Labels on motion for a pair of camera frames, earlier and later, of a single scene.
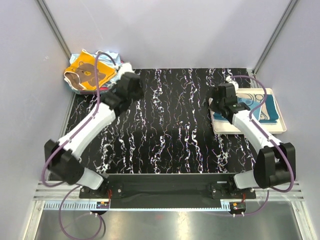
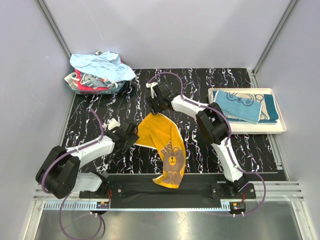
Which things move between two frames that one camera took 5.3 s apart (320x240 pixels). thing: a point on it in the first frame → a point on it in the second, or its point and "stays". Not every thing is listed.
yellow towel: x=82 y=75 → x=160 y=132
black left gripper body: x=137 y=94 → x=130 y=141
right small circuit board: x=238 y=206 stays
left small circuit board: x=102 y=205 stays
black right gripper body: x=216 y=104 → x=155 y=105
